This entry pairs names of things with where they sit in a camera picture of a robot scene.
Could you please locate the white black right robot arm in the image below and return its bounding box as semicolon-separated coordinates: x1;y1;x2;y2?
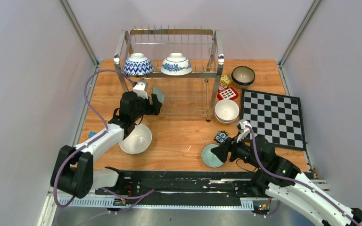
211;133;362;226

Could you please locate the cream bowl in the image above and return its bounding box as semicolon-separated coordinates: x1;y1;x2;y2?
216;119;236;125
214;99;239;122

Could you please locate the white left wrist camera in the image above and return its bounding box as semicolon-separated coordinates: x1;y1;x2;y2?
132;80;148;99

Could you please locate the red calculator toy block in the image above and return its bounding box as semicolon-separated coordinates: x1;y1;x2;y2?
217;87;239;100

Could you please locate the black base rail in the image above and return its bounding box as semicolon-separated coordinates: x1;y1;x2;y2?
58;171;276;211

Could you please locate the dark blue floral bowl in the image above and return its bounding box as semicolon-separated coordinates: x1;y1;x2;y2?
231;66;255;84

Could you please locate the black white checkerboard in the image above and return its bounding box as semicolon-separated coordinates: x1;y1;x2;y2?
240;89;307;151

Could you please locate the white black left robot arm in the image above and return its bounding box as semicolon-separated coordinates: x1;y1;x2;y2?
50;89;165;199

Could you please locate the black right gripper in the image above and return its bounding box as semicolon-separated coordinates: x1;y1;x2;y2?
210;131;265;170

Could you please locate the white blue floral bowl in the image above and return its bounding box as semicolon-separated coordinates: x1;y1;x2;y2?
160;52;192;76

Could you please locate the blue orange toy car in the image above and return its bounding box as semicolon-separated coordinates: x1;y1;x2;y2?
88;131;96;138

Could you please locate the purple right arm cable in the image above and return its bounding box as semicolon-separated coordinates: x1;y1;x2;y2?
247;124;361;226

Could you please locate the blue owl toy block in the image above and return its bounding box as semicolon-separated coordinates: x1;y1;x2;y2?
214;130;229;144

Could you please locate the pink brown bowl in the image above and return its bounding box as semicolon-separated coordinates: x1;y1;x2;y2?
233;82;253;89

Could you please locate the blue white patterned bowl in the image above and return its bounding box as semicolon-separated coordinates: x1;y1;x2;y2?
123;53;154;76

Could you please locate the red owl toy block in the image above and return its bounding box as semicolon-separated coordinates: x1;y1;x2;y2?
218;82;228;92

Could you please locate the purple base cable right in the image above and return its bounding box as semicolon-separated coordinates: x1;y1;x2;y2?
252;202;282;218

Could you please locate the steel two-tier dish rack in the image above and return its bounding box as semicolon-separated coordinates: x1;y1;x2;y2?
114;28;224;122

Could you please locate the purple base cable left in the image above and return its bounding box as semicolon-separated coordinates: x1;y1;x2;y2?
101;187;155;216

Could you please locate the yellow owl toy block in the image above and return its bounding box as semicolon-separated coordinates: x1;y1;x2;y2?
221;75;232;87

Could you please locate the small celadon cup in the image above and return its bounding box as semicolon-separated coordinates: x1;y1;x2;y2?
201;144;224;168
151;87;165;105

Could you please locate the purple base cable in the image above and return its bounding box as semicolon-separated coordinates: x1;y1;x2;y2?
101;187;155;216
252;202;282;218

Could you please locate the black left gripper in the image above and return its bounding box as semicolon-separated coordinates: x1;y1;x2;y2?
132;93;162;121

